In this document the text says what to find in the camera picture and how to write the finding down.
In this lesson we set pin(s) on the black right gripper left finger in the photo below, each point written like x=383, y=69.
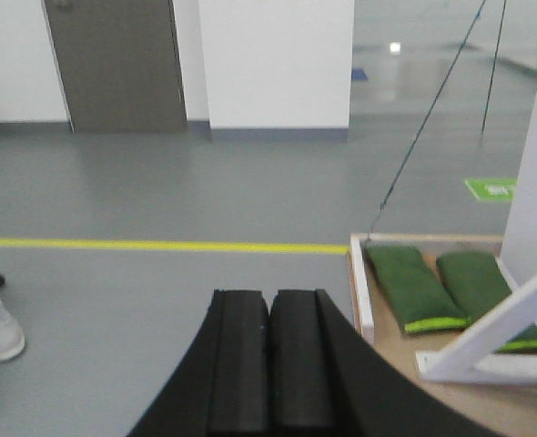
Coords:
x=221, y=386

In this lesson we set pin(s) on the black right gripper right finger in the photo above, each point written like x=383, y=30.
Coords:
x=328, y=381

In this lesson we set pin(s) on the grey room door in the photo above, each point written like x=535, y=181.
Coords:
x=119, y=65

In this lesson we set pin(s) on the green sandbag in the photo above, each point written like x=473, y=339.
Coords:
x=475, y=283
x=416, y=297

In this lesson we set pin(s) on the plywood base platform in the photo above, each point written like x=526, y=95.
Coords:
x=498, y=390

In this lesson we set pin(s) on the white sneaker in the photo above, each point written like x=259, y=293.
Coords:
x=12, y=337

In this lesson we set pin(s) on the green floor sign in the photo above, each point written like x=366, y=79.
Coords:
x=496, y=190

